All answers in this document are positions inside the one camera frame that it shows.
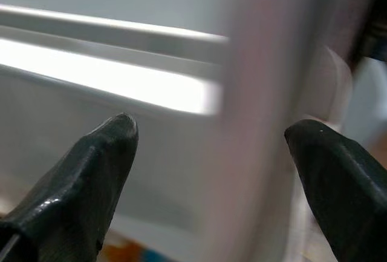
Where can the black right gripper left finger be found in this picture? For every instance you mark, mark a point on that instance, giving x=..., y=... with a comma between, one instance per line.
x=75, y=198

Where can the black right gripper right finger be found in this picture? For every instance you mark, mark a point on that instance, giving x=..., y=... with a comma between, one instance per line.
x=347, y=198

